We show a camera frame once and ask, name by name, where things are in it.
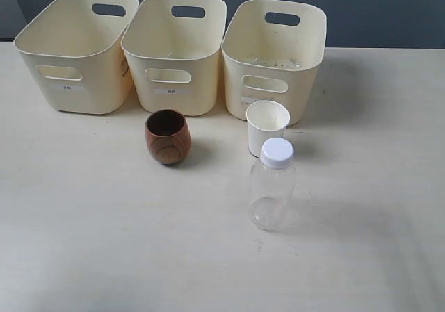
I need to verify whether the right cream plastic bin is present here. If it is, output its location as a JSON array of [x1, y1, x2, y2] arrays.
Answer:
[[221, 0, 327, 124]]

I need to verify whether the middle cream plastic bin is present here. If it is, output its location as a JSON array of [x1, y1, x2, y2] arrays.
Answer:
[[121, 0, 227, 116]]

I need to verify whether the cream plastic bin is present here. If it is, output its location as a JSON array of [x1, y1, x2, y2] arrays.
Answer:
[[13, 0, 140, 115], [121, 0, 227, 116], [221, 0, 327, 124]]

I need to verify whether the white paper cup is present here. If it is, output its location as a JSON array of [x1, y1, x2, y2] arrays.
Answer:
[[245, 100, 291, 157]]

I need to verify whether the clear bottle white cap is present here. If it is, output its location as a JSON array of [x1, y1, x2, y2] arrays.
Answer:
[[248, 138, 296, 231]]

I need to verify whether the brown wooden cup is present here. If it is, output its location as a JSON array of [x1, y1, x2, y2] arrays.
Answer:
[[145, 109, 191, 165]]

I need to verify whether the left cream plastic bin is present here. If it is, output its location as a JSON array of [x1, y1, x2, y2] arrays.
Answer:
[[13, 0, 140, 115]]

